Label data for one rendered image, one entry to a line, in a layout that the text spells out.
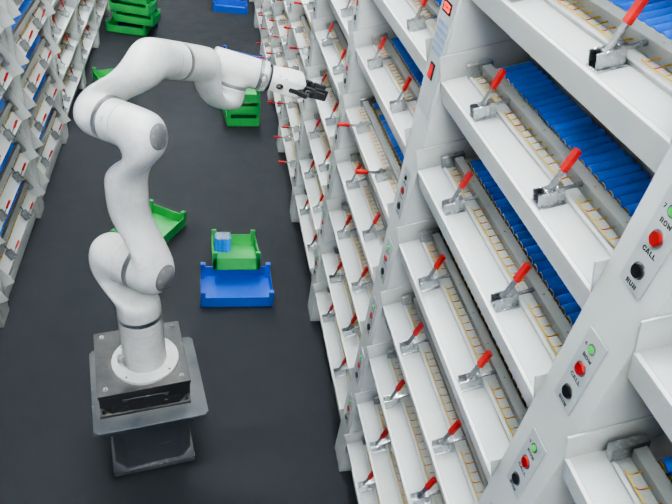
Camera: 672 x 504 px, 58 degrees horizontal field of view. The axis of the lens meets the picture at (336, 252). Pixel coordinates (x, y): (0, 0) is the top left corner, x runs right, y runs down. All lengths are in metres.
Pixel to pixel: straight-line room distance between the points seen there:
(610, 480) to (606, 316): 0.21
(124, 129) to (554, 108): 0.86
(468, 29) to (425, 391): 0.75
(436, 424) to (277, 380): 1.11
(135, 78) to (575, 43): 0.92
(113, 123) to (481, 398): 0.94
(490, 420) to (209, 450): 1.24
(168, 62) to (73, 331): 1.37
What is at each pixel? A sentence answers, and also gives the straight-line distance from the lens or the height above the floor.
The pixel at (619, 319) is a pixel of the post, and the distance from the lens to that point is 0.76.
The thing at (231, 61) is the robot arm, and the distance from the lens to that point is 1.75.
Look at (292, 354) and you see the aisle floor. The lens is 2.44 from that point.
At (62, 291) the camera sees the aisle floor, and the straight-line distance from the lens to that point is 2.74.
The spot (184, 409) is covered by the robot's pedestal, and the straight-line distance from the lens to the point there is 1.92.
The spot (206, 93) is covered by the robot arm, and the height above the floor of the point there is 1.10.
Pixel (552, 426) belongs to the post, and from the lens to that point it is 0.89.
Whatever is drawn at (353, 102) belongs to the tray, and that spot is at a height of 0.99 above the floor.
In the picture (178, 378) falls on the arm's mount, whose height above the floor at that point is 0.38.
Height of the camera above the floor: 1.81
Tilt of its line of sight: 38 degrees down
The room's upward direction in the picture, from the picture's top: 10 degrees clockwise
